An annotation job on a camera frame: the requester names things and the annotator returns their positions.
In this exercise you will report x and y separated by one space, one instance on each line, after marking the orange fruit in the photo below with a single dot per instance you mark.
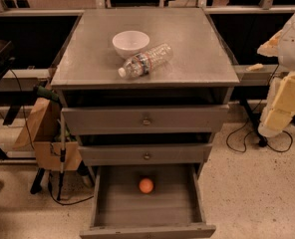
146 185

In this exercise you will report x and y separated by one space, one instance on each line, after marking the grey top drawer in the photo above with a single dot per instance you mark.
128 120

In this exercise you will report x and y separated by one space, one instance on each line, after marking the black table leg right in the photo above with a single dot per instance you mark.
262 140

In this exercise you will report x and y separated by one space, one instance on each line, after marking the small yellow foam piece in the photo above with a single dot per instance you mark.
255 67

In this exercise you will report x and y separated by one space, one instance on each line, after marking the brown cardboard box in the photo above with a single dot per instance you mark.
42 131

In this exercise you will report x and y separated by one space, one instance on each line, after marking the grey open bottom drawer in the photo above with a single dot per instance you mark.
173 210

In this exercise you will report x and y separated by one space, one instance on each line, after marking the grey middle drawer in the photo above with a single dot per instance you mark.
145 153

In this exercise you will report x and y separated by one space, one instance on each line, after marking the clear plastic water bottle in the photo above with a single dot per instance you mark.
143 63

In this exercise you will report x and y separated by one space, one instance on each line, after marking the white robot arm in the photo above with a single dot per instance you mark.
286 46

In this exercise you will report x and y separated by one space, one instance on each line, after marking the white ceramic bowl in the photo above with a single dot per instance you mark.
128 43

